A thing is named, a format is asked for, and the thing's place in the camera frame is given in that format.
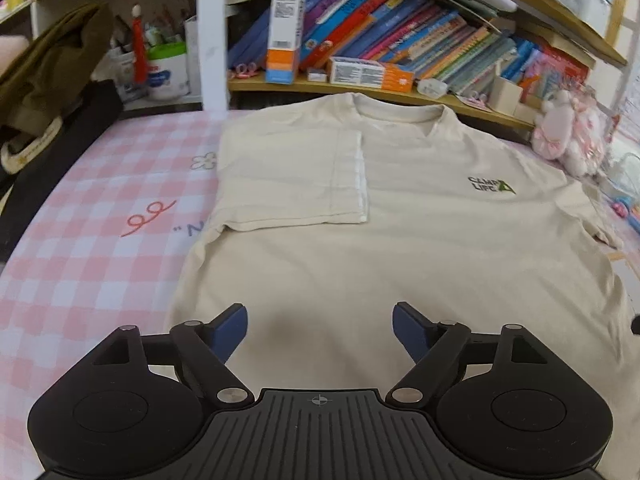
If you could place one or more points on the olive brown garment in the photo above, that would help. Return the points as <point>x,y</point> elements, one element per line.
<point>50,70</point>

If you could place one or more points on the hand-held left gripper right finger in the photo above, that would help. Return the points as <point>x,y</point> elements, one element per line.
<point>410,331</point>

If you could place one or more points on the long white orange box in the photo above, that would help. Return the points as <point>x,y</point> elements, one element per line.
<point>365,72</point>

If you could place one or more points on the small pink blue toy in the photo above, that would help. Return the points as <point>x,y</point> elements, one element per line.
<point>619,207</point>

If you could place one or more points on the pale pink cloth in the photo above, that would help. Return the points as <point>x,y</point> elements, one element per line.
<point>10,55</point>

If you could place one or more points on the pink hair rings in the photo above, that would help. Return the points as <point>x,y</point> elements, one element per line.
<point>242,71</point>

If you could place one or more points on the pink white plush toy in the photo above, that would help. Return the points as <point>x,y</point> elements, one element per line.
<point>565,135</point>

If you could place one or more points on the wooden bookshelf with white upright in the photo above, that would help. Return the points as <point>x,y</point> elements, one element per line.
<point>212,35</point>

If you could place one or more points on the small white pink box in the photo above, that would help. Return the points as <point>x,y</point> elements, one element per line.
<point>317,75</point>

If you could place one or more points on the cream t-shirt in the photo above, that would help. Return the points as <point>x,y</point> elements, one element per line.
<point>400,240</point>

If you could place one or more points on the red tassel ornament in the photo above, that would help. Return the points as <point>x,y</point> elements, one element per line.
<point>140,55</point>

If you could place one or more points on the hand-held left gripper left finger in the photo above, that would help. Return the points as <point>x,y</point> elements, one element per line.
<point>231,331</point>

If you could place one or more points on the pink checked cartoon desk mat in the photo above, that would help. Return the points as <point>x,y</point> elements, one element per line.
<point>75,260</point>

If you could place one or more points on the row of colourful books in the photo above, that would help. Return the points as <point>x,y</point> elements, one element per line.
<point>400,35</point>

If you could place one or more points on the tall white orange blue box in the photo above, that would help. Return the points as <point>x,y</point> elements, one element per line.
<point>285,35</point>

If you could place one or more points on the white tub with green lid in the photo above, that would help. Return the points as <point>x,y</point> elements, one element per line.
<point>167,75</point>

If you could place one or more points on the beige square pen holder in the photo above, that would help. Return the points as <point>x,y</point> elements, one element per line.
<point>504,96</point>

